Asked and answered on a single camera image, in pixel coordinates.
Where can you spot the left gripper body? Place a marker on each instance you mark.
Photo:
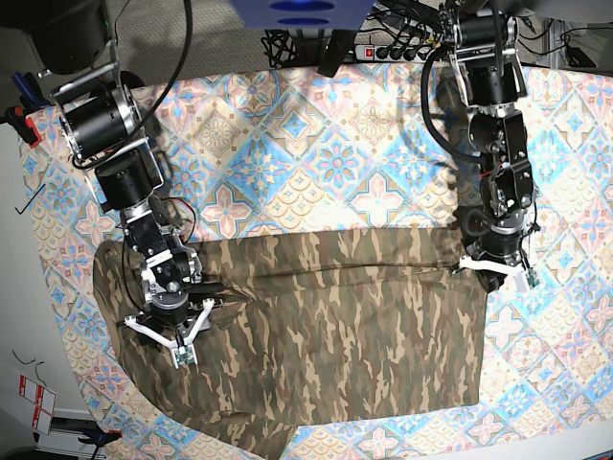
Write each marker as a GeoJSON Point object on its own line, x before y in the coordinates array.
{"type": "Point", "coordinates": [495, 239]}

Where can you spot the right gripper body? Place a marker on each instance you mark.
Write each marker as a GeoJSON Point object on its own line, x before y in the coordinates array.
{"type": "Point", "coordinates": [175, 291]}

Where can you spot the camouflage T-shirt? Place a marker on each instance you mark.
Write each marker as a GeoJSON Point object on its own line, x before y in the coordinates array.
{"type": "Point", "coordinates": [315, 328]}

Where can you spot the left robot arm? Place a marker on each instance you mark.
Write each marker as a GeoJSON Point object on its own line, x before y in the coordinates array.
{"type": "Point", "coordinates": [479, 43]}

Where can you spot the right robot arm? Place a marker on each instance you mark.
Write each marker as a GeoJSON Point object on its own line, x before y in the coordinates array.
{"type": "Point", "coordinates": [106, 134]}

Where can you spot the patterned tile tablecloth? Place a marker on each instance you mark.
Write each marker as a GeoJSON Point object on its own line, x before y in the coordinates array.
{"type": "Point", "coordinates": [291, 151]}

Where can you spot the black allen key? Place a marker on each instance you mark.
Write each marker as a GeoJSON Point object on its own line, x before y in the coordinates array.
{"type": "Point", "coordinates": [26, 206]}

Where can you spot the blue orange bottom clamp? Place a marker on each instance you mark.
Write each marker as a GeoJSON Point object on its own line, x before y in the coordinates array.
{"type": "Point", "coordinates": [98, 438]}

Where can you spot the red white label card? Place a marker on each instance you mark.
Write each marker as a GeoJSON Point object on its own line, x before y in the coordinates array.
{"type": "Point", "coordinates": [43, 401]}

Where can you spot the white power strip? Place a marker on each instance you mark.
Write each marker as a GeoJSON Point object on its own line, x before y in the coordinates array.
{"type": "Point", "coordinates": [386, 53]}

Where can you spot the red black clamp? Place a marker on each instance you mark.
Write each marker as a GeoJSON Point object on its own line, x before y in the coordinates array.
{"type": "Point", "coordinates": [17, 118]}

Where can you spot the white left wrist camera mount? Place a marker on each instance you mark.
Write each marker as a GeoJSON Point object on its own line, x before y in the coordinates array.
{"type": "Point", "coordinates": [524, 278]}

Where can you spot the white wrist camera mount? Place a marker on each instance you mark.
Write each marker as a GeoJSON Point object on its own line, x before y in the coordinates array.
{"type": "Point", "coordinates": [524, 278]}
{"type": "Point", "coordinates": [178, 339]}

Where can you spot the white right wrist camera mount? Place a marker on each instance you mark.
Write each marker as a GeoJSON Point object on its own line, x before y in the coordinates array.
{"type": "Point", "coordinates": [178, 339]}

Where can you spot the black wire basket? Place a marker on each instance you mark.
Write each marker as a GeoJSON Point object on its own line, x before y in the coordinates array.
{"type": "Point", "coordinates": [279, 48]}

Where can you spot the blue camera housing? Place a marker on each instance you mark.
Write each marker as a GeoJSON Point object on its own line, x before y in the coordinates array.
{"type": "Point", "coordinates": [302, 14]}

